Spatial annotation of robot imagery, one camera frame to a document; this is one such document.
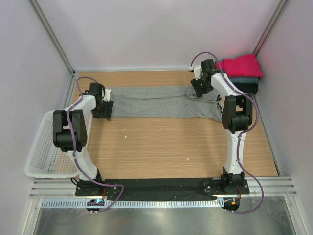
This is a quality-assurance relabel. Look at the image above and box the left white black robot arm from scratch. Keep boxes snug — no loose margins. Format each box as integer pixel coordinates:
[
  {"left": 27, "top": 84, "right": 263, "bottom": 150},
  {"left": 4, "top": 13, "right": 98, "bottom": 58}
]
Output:
[{"left": 52, "top": 82, "right": 114, "bottom": 196}]

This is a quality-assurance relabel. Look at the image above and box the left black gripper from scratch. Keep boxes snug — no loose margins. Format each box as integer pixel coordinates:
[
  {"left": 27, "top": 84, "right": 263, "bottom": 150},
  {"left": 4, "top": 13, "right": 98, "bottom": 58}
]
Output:
[{"left": 91, "top": 98, "right": 113, "bottom": 120}]

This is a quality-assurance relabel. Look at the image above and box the folded pink t shirt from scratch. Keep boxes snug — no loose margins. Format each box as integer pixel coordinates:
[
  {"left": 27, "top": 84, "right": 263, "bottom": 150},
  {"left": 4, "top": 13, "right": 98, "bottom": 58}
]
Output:
[{"left": 216, "top": 54, "right": 263, "bottom": 78}]

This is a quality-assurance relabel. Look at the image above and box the aluminium corner post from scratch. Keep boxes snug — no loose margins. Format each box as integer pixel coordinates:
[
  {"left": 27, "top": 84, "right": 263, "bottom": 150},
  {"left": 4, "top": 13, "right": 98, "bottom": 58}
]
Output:
[
  {"left": 28, "top": 0, "right": 75, "bottom": 76},
  {"left": 253, "top": 0, "right": 290, "bottom": 57}
]

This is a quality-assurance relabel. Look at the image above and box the white plastic basket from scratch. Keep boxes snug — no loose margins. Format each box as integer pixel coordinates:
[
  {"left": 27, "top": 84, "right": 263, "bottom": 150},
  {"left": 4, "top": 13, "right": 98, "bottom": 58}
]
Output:
[{"left": 25, "top": 110, "right": 97, "bottom": 179}]

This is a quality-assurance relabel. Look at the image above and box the right aluminium corner post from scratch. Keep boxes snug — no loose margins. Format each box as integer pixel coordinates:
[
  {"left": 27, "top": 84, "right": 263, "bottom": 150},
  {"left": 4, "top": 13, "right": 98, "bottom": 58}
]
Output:
[{"left": 253, "top": 0, "right": 290, "bottom": 57}]

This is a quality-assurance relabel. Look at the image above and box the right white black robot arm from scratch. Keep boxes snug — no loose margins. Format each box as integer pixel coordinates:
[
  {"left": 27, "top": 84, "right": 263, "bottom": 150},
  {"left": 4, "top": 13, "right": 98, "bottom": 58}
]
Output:
[{"left": 189, "top": 59, "right": 253, "bottom": 194}]

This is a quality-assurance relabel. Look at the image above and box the folded blue grey t shirt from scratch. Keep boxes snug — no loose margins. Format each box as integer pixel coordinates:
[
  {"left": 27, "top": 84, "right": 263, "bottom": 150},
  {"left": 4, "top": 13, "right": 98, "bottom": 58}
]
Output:
[{"left": 229, "top": 77, "right": 259, "bottom": 84}]

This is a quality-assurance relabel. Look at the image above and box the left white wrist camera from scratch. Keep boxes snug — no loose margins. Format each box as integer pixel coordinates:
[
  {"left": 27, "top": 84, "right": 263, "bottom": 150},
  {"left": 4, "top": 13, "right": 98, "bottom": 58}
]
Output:
[{"left": 102, "top": 89, "right": 112, "bottom": 102}]

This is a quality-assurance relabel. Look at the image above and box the left aluminium corner post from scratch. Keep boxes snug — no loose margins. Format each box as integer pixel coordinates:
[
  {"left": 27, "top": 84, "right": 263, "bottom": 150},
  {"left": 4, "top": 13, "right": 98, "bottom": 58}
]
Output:
[{"left": 28, "top": 0, "right": 75, "bottom": 76}]

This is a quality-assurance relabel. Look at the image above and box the aluminium rail frame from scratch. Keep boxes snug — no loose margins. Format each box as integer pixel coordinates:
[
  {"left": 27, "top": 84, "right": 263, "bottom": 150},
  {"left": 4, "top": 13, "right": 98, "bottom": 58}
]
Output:
[{"left": 29, "top": 176, "right": 297, "bottom": 199}]

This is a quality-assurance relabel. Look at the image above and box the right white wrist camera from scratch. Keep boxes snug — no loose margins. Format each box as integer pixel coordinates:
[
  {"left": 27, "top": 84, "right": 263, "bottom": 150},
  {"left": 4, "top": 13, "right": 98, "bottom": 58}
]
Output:
[{"left": 189, "top": 65, "right": 202, "bottom": 80}]

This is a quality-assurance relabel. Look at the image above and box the folded black t shirt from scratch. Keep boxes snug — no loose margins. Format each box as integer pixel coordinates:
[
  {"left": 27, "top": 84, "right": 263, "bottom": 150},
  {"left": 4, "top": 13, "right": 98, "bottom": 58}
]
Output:
[{"left": 234, "top": 83, "right": 259, "bottom": 94}]

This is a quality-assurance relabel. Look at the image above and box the slotted cable duct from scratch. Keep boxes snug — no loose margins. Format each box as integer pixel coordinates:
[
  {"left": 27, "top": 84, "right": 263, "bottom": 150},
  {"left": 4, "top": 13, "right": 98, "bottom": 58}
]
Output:
[{"left": 41, "top": 198, "right": 224, "bottom": 209}]

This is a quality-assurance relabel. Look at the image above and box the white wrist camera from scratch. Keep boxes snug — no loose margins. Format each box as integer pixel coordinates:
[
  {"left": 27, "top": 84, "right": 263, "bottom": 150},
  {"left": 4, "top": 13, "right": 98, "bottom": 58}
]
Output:
[
  {"left": 102, "top": 89, "right": 112, "bottom": 102},
  {"left": 189, "top": 65, "right": 202, "bottom": 80}
]

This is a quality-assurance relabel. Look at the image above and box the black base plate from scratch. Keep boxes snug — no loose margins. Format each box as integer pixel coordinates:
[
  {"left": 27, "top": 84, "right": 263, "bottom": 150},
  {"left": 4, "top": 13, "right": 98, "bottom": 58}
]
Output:
[{"left": 71, "top": 177, "right": 250, "bottom": 211}]

